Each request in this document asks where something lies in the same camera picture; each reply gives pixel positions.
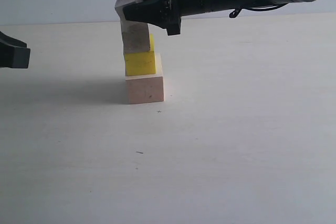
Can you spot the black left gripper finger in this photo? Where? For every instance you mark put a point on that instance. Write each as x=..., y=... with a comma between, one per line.
x=13, y=53

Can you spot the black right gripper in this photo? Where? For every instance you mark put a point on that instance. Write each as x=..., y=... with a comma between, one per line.
x=154, y=12

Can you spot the small wooden cube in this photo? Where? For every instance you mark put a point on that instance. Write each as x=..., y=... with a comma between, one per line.
x=120, y=4

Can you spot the medium wooden cube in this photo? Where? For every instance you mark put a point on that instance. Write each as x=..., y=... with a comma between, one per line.
x=135, y=37

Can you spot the yellow cube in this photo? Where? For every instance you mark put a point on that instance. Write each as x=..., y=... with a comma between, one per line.
x=141, y=63

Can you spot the large light wooden cube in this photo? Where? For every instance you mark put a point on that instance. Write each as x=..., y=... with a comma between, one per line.
x=146, y=88

